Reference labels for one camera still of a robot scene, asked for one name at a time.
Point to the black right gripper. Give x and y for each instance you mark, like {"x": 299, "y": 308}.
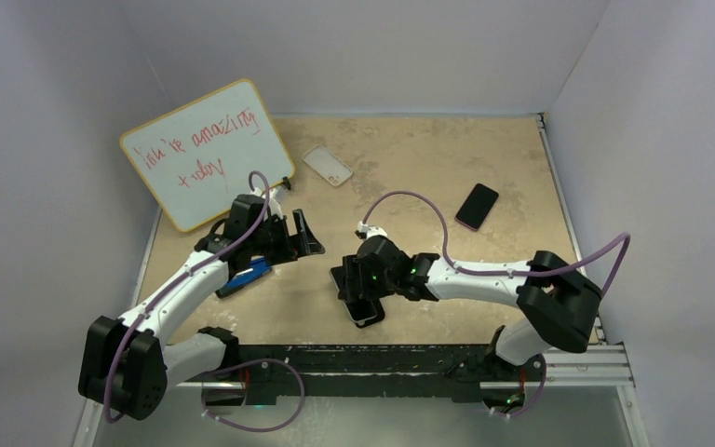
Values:
{"x": 355, "y": 268}

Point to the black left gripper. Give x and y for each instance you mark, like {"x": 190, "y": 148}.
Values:
{"x": 289, "y": 251}

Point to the black smartphone white edge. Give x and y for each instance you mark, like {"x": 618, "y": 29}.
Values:
{"x": 362, "y": 314}

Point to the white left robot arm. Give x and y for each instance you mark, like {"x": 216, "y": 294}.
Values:
{"x": 129, "y": 362}

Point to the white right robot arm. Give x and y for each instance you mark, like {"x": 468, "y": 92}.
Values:
{"x": 559, "y": 304}

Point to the clear phone case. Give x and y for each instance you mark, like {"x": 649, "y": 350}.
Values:
{"x": 327, "y": 165}

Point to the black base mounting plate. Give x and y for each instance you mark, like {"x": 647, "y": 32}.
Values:
{"x": 461, "y": 373}

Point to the yellow framed whiteboard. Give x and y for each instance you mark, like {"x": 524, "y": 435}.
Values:
{"x": 197, "y": 158}

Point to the black smartphone on table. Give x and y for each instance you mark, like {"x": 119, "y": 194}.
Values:
{"x": 476, "y": 207}

